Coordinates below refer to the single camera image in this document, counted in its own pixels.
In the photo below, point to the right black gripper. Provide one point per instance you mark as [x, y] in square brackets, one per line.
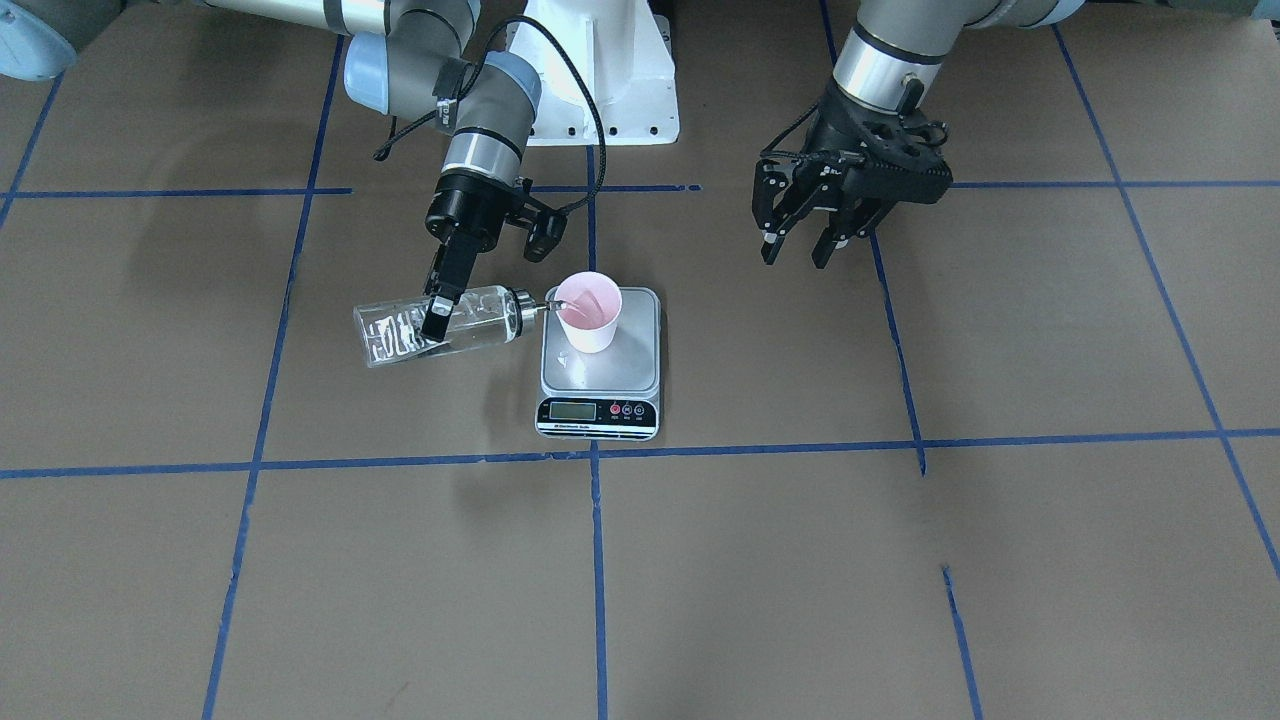
[463, 212]

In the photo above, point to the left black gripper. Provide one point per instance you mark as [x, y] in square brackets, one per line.
[822, 172]

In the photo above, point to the clear glass sauce bottle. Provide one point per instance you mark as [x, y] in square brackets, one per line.
[392, 332]

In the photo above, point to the pink paper cup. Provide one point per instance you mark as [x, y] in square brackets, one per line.
[590, 305]

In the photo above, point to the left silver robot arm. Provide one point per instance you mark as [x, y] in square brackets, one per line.
[895, 51]

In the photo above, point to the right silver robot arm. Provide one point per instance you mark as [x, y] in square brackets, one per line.
[402, 59]

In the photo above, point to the digital kitchen scale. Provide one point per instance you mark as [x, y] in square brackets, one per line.
[614, 394]

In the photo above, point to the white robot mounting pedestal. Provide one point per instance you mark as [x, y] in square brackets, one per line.
[623, 55]

